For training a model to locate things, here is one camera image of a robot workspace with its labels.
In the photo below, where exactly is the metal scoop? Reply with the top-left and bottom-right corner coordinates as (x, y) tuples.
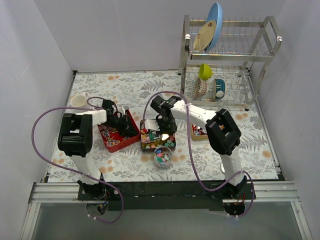
(149, 132), (170, 141)

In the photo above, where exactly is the red tin of swirl lollipops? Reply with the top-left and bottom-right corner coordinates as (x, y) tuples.
(97, 110), (141, 153)

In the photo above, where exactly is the green tin of star candies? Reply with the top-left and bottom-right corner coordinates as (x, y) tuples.
(139, 120), (177, 154)

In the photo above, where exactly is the clear glass jar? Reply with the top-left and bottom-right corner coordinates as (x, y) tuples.
(153, 146), (173, 170)

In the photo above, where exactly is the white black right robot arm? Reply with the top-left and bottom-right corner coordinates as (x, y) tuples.
(146, 94), (249, 199)

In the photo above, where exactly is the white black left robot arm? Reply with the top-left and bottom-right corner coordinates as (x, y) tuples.
(57, 99), (139, 200)

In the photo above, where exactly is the white cup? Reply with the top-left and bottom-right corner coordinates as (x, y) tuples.
(70, 92), (90, 109)

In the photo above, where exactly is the patterned brown bowl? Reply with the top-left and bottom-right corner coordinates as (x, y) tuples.
(192, 77), (209, 99)

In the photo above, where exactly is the teal white bowl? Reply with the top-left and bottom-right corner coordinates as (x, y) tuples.
(212, 78), (226, 99)

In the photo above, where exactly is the green bowl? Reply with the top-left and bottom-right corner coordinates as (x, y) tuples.
(198, 63), (213, 81)

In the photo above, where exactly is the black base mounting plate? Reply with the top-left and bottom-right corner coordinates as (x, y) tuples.
(77, 181), (256, 211)

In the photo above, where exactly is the glass jar lid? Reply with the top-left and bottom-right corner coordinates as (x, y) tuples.
(220, 164), (225, 174)

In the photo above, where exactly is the steel dish rack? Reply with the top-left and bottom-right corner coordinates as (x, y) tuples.
(178, 15), (283, 111)

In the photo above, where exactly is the cream plate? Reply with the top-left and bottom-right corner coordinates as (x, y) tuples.
(193, 20), (216, 52)

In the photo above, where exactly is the blue plate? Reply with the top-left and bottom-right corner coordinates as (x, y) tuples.
(205, 2), (223, 53)

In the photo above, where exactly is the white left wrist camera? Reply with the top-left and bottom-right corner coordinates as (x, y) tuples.
(118, 105), (129, 115)

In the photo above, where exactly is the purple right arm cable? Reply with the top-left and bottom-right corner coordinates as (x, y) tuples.
(142, 91), (256, 219)

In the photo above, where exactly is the aluminium frame rail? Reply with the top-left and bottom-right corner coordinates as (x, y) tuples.
(28, 183), (88, 204)

